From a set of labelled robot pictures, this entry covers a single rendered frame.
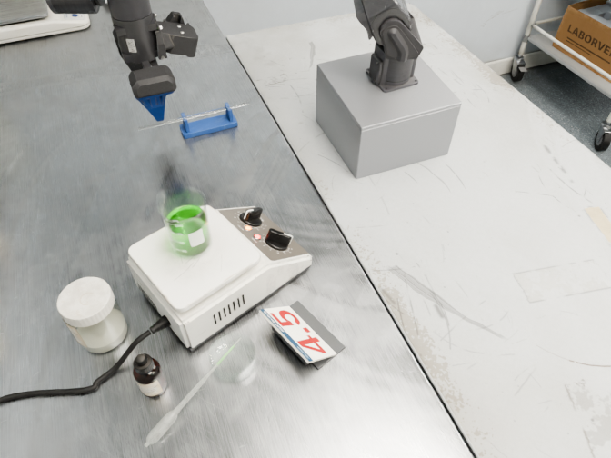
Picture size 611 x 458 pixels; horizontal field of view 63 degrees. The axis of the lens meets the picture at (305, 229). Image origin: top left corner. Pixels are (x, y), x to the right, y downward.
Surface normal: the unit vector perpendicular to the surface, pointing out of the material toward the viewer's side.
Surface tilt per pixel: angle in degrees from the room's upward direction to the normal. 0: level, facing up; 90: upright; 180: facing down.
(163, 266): 0
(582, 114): 0
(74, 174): 0
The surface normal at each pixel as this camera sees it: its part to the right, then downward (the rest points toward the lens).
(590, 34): -0.91, 0.32
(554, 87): 0.00, -0.67
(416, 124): 0.37, 0.69
